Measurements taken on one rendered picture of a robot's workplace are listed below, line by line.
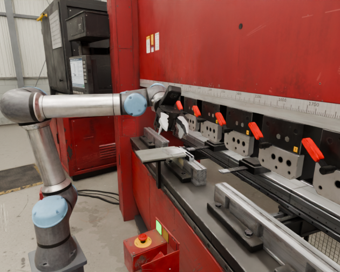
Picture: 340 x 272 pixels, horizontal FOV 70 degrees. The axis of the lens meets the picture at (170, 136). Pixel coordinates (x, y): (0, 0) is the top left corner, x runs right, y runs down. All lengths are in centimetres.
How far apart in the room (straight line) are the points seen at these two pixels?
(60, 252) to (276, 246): 75
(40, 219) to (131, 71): 153
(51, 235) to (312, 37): 100
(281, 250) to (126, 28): 190
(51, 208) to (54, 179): 14
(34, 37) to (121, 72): 606
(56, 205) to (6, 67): 711
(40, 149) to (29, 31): 716
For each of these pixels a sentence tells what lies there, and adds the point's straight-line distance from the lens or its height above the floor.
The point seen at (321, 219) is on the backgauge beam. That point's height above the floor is 93.
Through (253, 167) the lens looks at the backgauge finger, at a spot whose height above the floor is 102.
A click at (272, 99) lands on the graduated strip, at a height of 139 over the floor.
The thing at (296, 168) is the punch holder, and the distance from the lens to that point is 75.
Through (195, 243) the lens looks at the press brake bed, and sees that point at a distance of 119.
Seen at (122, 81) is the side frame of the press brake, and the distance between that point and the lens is 218.
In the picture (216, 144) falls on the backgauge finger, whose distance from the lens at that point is 154.
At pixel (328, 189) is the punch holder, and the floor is 120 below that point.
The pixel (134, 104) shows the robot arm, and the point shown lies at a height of 137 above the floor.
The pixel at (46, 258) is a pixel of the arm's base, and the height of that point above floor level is 82.
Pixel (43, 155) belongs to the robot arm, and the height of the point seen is 116.
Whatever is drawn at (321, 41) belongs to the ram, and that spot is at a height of 154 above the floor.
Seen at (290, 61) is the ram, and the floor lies 150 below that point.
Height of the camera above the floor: 148
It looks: 15 degrees down
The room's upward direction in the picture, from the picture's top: straight up
